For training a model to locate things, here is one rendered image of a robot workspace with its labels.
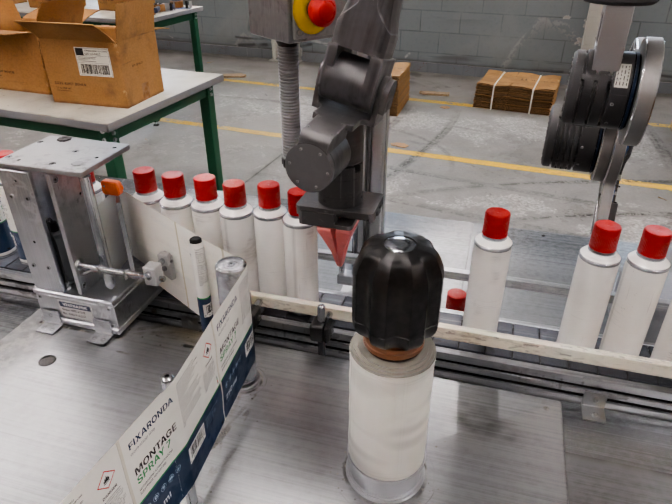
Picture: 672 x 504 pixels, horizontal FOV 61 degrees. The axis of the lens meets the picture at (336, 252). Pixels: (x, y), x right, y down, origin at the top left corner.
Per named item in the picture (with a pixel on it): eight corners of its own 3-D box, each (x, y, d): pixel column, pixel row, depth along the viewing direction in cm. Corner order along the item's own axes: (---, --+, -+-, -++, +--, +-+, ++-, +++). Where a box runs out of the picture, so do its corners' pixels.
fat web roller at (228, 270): (220, 388, 76) (204, 270, 66) (235, 366, 80) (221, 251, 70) (252, 395, 75) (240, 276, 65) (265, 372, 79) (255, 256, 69)
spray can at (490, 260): (459, 340, 85) (477, 217, 74) (462, 319, 89) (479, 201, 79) (495, 346, 84) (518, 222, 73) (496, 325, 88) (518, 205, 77)
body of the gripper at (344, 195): (372, 228, 71) (374, 173, 67) (295, 218, 73) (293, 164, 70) (383, 206, 76) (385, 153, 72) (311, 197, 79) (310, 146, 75)
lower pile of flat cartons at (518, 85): (471, 107, 488) (474, 81, 477) (484, 91, 530) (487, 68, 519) (550, 116, 465) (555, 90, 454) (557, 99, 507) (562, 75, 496)
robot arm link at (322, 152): (400, 76, 65) (331, 53, 67) (368, 103, 56) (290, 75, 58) (374, 168, 72) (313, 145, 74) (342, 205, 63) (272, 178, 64)
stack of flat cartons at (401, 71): (322, 110, 481) (322, 71, 464) (340, 93, 525) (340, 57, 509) (397, 116, 465) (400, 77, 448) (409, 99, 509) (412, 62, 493)
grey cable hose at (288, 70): (278, 169, 91) (271, 30, 80) (286, 161, 94) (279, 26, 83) (299, 171, 90) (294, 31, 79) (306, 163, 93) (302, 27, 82)
